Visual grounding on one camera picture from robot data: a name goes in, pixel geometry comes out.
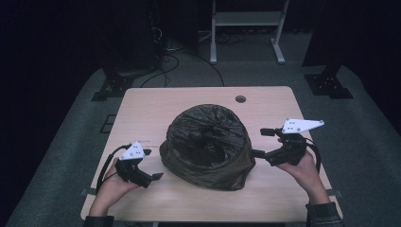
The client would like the black stand base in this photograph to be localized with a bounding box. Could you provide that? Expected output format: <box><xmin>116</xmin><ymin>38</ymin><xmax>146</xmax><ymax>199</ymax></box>
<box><xmin>304</xmin><ymin>64</ymin><xmax>355</xmax><ymax>100</ymax></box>
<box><xmin>91</xmin><ymin>66</ymin><xmax>135</xmax><ymax>102</ymax></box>

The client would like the right hand-held gripper cable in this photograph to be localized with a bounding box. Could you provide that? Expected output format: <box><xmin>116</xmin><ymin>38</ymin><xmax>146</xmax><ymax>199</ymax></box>
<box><xmin>304</xmin><ymin>137</ymin><xmax>323</xmax><ymax>174</ymax></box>

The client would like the black plastic garbage bag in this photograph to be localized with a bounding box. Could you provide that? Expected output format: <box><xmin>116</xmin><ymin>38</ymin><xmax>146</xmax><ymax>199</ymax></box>
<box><xmin>159</xmin><ymin>103</ymin><xmax>257</xmax><ymax>192</ymax></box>

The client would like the black floor cable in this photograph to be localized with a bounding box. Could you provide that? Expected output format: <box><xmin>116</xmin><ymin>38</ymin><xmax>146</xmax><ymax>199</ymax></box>
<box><xmin>140</xmin><ymin>51</ymin><xmax>226</xmax><ymax>88</ymax></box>

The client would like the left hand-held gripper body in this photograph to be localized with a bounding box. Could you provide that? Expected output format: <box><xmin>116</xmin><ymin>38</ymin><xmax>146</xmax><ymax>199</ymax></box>
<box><xmin>114</xmin><ymin>141</ymin><xmax>153</xmax><ymax>189</ymax></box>

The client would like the dark floor outlet panel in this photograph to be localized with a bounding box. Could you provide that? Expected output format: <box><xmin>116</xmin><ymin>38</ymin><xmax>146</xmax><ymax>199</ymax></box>
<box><xmin>99</xmin><ymin>113</ymin><xmax>117</xmax><ymax>134</ymax></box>

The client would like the person's left hand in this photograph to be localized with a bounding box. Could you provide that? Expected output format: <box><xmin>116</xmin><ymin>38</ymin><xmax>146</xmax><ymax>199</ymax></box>
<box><xmin>89</xmin><ymin>157</ymin><xmax>140</xmax><ymax>218</ymax></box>

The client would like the bundle of floor cables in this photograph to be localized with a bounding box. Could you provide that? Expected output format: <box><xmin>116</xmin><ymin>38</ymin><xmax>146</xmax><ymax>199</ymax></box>
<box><xmin>217</xmin><ymin>30</ymin><xmax>251</xmax><ymax>45</ymax></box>

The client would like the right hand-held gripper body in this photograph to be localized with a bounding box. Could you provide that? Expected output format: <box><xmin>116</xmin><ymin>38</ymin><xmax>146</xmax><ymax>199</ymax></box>
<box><xmin>268</xmin><ymin>117</ymin><xmax>325</xmax><ymax>167</ymax></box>

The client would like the person's right hand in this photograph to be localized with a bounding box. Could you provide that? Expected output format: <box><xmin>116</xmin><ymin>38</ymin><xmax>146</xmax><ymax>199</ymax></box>
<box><xmin>277</xmin><ymin>148</ymin><xmax>330</xmax><ymax>206</ymax></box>

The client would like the white metal stand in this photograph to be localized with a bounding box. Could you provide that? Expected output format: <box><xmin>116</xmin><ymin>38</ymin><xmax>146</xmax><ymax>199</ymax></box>
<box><xmin>210</xmin><ymin>0</ymin><xmax>290</xmax><ymax>65</ymax></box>

